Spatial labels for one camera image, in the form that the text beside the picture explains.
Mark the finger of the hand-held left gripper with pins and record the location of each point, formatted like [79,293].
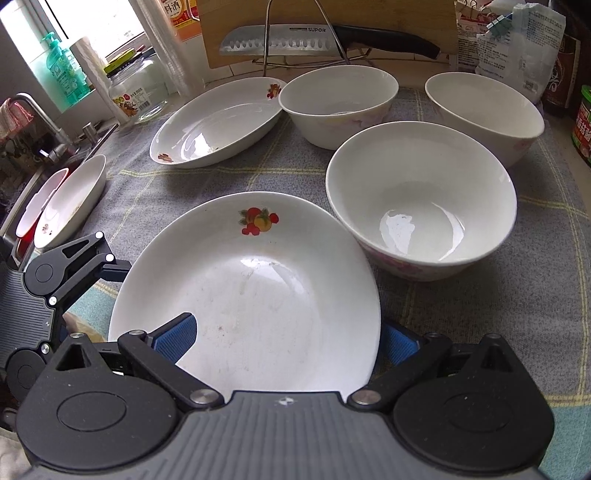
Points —
[115,271]

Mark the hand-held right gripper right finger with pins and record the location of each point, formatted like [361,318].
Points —
[399,344]

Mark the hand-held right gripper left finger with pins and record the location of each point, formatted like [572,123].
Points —
[178,334]

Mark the white floral bowl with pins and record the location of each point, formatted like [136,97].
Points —
[485,110]
[337,106]
[415,184]

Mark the glass jar with black lid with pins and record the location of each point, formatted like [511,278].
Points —
[138,87]

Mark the pink cloth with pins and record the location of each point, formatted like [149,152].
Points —
[14,115]

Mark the steel faucet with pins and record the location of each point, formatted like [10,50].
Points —
[32,104]

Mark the grey plaid mat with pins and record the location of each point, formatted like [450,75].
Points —
[277,175]

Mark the white plastic bag roll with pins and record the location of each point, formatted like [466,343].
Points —
[92,69]

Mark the green soap pump bottle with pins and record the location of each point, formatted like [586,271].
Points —
[64,74]

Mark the stack of clear plastic cups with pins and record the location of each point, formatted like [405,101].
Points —
[171,60]

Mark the orange cooking wine bottle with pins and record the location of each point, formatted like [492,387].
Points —
[180,18]

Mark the green lid sauce jar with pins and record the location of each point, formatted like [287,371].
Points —
[582,129]

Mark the white printed packet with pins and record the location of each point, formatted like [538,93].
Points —
[521,60]

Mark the red and white bag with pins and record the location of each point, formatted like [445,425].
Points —
[466,32]

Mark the bamboo cutting board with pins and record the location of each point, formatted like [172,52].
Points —
[415,18]

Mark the green clip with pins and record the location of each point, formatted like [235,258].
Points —
[496,25]

